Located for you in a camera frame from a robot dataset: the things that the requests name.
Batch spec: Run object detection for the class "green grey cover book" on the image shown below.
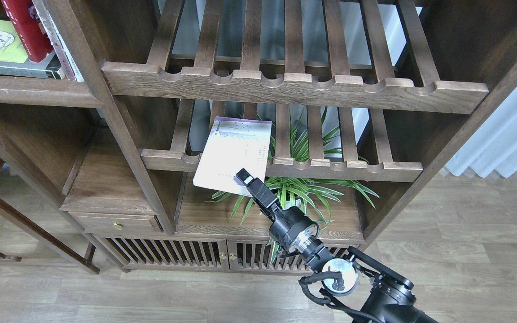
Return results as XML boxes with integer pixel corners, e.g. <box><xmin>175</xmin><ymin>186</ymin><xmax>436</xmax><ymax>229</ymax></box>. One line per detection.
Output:
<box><xmin>0</xmin><ymin>20</ymin><xmax>66</xmax><ymax>79</ymax></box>

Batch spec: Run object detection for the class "green spider plant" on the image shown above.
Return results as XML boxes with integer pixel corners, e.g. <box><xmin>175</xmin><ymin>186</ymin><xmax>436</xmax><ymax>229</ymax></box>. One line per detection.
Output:
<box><xmin>206</xmin><ymin>107</ymin><xmax>380</xmax><ymax>264</ymax></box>

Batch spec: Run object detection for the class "dark wooden bookshelf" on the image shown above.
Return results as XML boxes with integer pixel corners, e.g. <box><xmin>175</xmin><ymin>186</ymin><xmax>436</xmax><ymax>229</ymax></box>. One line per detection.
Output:
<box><xmin>0</xmin><ymin>0</ymin><xmax>517</xmax><ymax>272</ymax></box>

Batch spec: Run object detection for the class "red cover book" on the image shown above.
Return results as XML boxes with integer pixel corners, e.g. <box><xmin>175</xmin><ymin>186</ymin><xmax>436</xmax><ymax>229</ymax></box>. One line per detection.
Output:
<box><xmin>2</xmin><ymin>0</ymin><xmax>53</xmax><ymax>63</ymax></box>

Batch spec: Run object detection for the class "upright white book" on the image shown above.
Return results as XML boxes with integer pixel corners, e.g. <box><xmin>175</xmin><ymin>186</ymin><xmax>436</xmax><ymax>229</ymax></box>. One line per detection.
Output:
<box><xmin>33</xmin><ymin>0</ymin><xmax>84</xmax><ymax>82</ymax></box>

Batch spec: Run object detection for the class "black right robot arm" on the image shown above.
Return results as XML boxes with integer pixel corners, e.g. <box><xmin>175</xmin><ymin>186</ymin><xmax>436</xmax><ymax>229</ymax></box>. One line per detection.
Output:
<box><xmin>236</xmin><ymin>169</ymin><xmax>434</xmax><ymax>323</ymax></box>

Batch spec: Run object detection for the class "white curtain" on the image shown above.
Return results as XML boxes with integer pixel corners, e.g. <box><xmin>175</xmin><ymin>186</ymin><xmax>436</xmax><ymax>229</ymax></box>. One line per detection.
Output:
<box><xmin>444</xmin><ymin>87</ymin><xmax>517</xmax><ymax>177</ymax></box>

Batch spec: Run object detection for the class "white purple cover book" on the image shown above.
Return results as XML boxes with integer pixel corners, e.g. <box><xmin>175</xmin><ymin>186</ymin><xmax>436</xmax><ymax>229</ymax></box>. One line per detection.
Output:
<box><xmin>193</xmin><ymin>117</ymin><xmax>272</xmax><ymax>196</ymax></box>

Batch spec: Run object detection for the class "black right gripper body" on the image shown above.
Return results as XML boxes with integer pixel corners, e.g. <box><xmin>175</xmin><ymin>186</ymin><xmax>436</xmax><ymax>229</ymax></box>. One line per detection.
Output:
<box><xmin>268</xmin><ymin>206</ymin><xmax>321</xmax><ymax>254</ymax></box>

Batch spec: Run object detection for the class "wooden furniture at left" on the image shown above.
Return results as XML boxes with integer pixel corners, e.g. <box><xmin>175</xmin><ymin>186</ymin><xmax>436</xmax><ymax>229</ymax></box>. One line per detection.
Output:
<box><xmin>0</xmin><ymin>198</ymin><xmax>99</xmax><ymax>275</ymax></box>

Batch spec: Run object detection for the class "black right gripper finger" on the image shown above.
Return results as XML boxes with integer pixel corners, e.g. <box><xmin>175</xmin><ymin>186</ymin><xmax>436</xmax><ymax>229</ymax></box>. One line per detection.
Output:
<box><xmin>235</xmin><ymin>168</ymin><xmax>281</xmax><ymax>221</ymax></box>

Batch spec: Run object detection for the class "white plant pot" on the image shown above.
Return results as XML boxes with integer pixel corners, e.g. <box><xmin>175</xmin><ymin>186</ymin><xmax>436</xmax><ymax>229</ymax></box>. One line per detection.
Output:
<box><xmin>275</xmin><ymin>188</ymin><xmax>302</xmax><ymax>210</ymax></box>

